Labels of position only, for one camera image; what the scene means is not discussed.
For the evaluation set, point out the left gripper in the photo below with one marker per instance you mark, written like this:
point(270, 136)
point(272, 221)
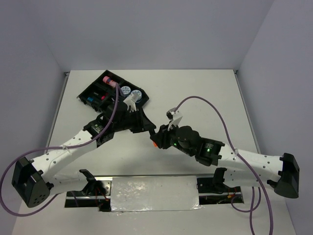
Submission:
point(143, 123)

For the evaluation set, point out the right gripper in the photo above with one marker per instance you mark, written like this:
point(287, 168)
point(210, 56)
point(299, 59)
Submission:
point(161, 137)

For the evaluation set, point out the blue tape roll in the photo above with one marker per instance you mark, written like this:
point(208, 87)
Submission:
point(138, 94)
point(126, 91)

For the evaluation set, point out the pink highlighter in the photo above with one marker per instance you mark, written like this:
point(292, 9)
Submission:
point(100, 96)

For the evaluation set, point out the pink cap glue bottle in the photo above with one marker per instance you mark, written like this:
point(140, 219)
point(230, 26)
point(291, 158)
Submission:
point(109, 81)

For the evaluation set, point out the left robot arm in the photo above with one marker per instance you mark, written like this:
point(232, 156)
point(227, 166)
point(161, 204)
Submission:
point(36, 179)

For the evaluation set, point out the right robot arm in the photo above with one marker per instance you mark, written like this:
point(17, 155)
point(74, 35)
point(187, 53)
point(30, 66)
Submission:
point(234, 167)

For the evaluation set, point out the black compartment tray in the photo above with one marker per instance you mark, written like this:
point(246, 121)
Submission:
point(99, 86)

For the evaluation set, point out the silver foil panel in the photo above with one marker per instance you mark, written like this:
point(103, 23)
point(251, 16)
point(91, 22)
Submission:
point(161, 193)

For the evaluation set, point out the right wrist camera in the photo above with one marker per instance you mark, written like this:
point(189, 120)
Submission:
point(174, 117)

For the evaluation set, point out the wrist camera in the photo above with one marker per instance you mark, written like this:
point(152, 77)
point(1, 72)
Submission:
point(174, 117)
point(130, 101)

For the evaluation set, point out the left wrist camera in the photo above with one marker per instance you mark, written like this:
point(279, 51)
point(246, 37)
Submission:
point(130, 101)

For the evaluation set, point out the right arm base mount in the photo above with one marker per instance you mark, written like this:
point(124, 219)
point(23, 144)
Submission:
point(213, 191)

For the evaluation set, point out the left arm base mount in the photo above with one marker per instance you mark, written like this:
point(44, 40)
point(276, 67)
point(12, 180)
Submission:
point(95, 194)

